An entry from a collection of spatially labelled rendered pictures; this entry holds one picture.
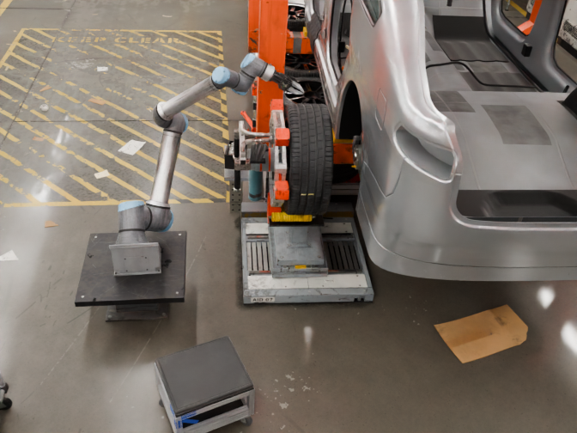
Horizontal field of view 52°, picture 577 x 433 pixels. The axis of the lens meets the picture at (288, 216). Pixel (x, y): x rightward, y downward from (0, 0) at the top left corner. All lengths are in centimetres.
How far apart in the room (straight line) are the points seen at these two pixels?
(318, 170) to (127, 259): 120
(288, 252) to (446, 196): 152
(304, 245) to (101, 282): 128
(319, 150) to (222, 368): 125
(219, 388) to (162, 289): 79
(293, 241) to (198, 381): 127
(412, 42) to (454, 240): 92
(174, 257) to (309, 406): 120
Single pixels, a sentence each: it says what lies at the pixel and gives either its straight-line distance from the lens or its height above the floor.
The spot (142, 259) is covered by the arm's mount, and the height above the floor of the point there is 41.
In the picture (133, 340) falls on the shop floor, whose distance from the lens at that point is 364.
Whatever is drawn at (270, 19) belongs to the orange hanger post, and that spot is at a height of 152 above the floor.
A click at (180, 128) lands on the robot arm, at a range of 366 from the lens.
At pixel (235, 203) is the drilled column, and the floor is 9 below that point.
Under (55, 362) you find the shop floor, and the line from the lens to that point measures 364.
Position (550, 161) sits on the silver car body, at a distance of 379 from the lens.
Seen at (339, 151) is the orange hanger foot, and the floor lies 62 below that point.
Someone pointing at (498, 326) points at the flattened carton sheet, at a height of 1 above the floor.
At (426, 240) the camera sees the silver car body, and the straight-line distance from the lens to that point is 272.
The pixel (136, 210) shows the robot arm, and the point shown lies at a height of 62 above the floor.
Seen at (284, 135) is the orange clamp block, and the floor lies 114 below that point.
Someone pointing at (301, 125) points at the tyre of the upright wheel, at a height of 115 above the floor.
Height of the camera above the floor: 273
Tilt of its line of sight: 38 degrees down
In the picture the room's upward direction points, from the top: 4 degrees clockwise
